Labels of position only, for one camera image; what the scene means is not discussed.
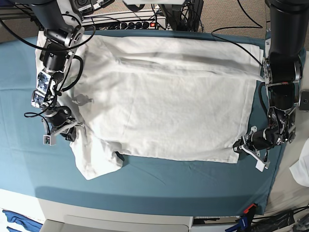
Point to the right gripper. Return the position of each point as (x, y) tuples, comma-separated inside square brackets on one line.
[(59, 120)]

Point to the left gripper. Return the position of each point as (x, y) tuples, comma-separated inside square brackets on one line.
[(257, 143)]

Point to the white T-shirt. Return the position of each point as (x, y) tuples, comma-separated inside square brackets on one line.
[(161, 97)]

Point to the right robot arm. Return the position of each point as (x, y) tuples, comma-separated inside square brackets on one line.
[(61, 21)]

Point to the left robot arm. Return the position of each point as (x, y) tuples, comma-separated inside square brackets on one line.
[(282, 73)]

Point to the teal table cloth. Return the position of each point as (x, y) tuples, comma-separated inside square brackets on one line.
[(142, 186)]

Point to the orange black clamp bottom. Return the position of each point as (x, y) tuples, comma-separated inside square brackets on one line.
[(250, 210)]

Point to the white cloth right edge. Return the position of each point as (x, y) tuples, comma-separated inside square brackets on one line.
[(300, 170)]

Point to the blue clamp bottom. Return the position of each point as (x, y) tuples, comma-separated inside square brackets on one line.
[(242, 226)]

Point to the small grey device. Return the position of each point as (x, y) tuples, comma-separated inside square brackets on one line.
[(303, 104)]

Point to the white storage bin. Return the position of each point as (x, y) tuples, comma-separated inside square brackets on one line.
[(141, 224)]

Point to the blue cloth bottom left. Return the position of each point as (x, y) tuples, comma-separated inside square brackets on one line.
[(16, 222)]

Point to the black power strip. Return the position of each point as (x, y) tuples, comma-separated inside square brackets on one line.
[(154, 25)]

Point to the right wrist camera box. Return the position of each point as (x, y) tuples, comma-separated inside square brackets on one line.
[(49, 140)]

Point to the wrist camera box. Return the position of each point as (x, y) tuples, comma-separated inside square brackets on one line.
[(261, 165), (49, 140)]

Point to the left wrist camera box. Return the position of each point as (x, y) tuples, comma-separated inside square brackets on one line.
[(261, 165)]

